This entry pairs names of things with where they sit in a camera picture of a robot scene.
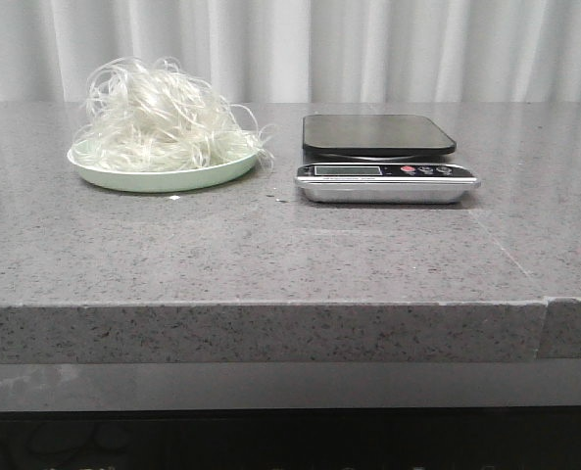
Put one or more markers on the white vermicelli noodle bundle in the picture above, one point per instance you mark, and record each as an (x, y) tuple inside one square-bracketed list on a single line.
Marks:
[(156, 118)]

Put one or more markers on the pale green round plate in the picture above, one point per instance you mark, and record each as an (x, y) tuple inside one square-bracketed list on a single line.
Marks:
[(161, 182)]

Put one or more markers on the white pleated curtain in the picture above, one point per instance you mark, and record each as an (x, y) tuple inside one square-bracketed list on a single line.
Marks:
[(304, 51)]

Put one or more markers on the silver black kitchen scale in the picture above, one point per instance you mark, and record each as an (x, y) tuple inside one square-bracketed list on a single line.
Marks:
[(370, 159)]

